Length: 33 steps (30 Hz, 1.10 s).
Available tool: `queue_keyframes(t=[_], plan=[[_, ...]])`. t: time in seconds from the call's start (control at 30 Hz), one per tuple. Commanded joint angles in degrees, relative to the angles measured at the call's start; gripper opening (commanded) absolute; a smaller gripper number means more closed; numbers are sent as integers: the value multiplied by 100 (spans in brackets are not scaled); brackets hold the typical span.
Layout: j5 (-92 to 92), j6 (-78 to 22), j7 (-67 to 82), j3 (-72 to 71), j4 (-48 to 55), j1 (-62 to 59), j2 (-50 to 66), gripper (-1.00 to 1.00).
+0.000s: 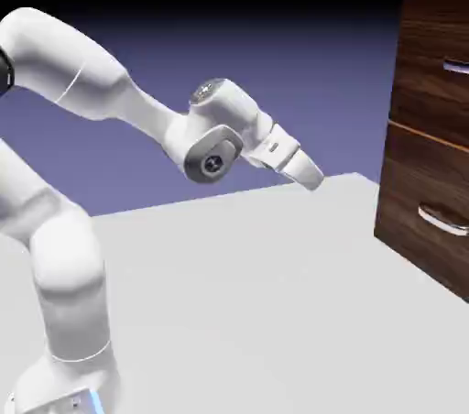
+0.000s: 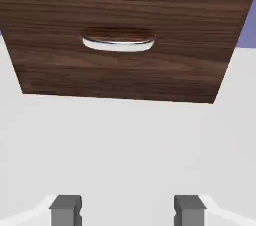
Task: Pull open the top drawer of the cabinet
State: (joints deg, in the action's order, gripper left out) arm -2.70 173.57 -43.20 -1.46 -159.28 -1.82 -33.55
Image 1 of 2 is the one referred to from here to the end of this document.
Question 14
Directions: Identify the curved silver drawer handle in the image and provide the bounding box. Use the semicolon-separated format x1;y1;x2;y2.
418;203;469;237
442;59;469;75

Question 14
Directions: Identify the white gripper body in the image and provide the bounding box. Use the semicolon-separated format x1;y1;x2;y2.
280;148;325;191

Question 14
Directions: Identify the dark wood cabinet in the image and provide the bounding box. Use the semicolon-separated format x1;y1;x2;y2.
373;0;469;304

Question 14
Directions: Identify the dark wood drawer front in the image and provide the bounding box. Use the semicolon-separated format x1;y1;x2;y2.
374;121;469;300
388;0;469;149

